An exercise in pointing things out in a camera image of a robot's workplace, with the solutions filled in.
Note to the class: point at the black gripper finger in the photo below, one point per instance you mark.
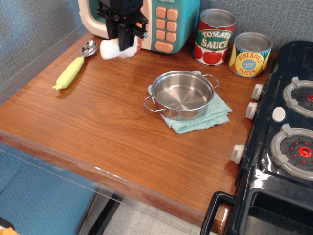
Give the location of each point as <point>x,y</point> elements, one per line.
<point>112,28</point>
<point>127,33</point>

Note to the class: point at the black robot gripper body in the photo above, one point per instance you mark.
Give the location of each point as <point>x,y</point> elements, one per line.
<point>128,11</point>

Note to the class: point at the white plush mushroom brown cap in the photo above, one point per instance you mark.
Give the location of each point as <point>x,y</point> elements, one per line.
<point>110,49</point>

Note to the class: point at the teal toy microwave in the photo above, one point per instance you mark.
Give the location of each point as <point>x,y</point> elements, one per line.
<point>170,22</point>

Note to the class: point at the small steel pot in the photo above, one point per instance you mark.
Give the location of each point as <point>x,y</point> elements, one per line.
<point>182,95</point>

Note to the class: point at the tomato sauce can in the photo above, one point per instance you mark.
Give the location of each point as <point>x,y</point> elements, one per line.
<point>214,33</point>

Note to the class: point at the teal folded cloth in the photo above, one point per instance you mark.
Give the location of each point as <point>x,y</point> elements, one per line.
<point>216,114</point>

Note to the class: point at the pineapple slices can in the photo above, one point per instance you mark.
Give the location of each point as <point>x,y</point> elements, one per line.
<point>251,51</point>

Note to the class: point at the black toy stove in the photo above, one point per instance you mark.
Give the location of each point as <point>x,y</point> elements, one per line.
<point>274,184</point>

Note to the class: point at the orange plush toy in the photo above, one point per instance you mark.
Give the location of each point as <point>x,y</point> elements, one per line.
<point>8,231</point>

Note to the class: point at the spoon with green handle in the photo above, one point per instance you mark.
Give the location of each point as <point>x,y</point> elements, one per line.
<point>69,74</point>

